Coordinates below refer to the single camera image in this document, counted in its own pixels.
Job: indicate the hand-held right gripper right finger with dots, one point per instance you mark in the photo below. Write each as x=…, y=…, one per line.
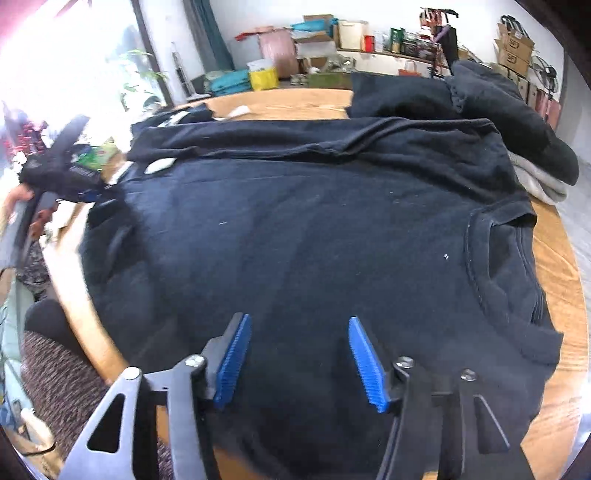
x=367, y=369

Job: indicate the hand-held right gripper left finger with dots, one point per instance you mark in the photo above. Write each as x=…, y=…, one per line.
x=233, y=364

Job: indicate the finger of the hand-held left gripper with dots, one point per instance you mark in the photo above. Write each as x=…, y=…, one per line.
x=105, y=211

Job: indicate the black t-shirt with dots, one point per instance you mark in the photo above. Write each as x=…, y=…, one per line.
x=300, y=230

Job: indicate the person's left hand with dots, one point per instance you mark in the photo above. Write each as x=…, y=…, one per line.
x=14, y=194

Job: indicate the green plastic bag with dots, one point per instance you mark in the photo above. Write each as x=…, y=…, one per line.
x=99, y=157

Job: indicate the white paper tag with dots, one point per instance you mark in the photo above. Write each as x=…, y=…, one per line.
x=159, y=166
x=238, y=111

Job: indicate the green potted plant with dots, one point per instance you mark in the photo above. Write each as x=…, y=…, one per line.
x=141, y=78

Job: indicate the navy white striped sweater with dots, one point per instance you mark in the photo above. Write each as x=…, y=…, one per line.
x=198, y=114

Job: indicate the white stick vacuum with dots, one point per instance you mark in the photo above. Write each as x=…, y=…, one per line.
x=184, y=74

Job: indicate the speckled dark cloth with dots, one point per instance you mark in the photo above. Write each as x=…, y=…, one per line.
x=60, y=387

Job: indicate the teal bags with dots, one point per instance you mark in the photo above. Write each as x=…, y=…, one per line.
x=228, y=83

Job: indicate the yellow bag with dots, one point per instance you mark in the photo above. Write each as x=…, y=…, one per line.
x=264, y=79

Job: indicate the pink suitcase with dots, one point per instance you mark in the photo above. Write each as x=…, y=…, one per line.
x=277, y=53

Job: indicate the grey folded cloth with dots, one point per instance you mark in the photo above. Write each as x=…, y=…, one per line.
x=542, y=184

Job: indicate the olive green box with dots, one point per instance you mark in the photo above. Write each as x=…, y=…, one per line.
x=330, y=81

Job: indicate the black sweater pile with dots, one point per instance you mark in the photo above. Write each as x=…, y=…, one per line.
x=498, y=101

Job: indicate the orange paper bag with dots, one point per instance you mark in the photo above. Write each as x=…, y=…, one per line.
x=408, y=69

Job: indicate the cream storage box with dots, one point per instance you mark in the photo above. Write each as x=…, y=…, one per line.
x=353, y=36

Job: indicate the pink paper bags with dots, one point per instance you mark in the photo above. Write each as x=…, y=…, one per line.
x=547, y=104

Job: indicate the black metal rack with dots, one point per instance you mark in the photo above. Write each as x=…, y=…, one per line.
x=445, y=46

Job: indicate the floor fan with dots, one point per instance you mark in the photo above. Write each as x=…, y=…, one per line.
x=545, y=74

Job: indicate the stack of cardboard boxes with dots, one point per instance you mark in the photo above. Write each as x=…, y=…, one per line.
x=515, y=48

